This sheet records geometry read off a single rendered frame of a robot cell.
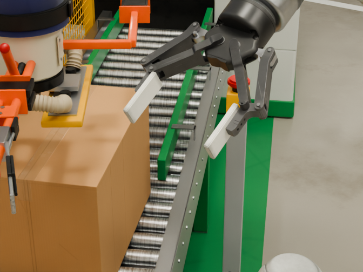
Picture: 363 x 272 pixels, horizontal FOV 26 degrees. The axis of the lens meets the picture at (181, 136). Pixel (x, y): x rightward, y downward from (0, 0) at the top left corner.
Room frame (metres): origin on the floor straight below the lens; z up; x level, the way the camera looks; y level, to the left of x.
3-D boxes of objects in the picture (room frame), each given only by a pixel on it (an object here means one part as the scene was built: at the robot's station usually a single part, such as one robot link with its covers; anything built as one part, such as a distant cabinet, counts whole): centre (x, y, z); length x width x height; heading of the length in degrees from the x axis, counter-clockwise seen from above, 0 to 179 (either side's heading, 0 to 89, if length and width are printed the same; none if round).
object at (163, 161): (3.16, -0.08, 0.60); 1.60 x 0.11 x 0.09; 172
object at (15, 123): (1.30, 0.32, 1.28); 0.31 x 0.03 x 0.05; 14
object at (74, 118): (1.84, 0.29, 1.17); 0.34 x 0.10 x 0.05; 1
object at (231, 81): (2.19, -0.18, 1.02); 0.07 x 0.07 x 0.04
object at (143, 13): (2.14, 0.13, 1.28); 0.09 x 0.08 x 0.05; 91
